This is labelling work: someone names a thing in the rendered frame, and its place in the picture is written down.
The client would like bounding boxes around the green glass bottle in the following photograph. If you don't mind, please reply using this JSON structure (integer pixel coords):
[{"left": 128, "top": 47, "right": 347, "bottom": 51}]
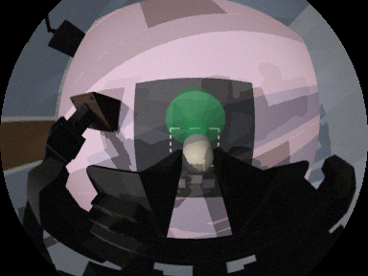
[{"left": 165, "top": 87, "right": 226, "bottom": 173}]

